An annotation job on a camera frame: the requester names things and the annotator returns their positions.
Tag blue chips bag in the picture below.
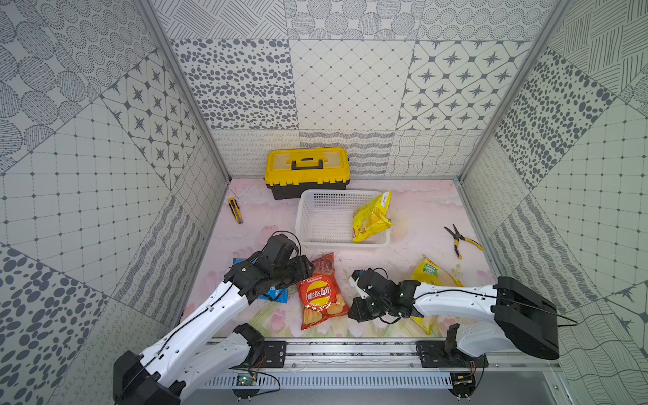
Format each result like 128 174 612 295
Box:
225 258 289 304

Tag red chips bag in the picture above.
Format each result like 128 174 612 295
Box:
298 253 350 331

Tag white plastic basket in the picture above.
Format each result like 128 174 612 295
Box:
295 189 391 250

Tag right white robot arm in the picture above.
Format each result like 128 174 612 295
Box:
349 268 560 360

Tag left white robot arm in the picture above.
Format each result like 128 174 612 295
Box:
113 231 315 404

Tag yellow Lay's chips bag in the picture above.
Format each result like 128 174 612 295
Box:
411 256 464 336

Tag yellow black utility knife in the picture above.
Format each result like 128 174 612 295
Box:
228 197 244 224

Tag yellow black toolbox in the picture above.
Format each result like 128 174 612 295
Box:
264 148 351 200

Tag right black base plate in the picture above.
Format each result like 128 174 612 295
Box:
415 340 489 369

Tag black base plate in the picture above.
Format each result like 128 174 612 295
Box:
253 340 287 370
415 340 489 369

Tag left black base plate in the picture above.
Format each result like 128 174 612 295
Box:
253 340 287 370

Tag yellow handled pliers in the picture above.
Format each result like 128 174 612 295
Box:
445 224 485 260

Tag aluminium mounting rail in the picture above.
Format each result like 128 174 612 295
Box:
200 339 560 396

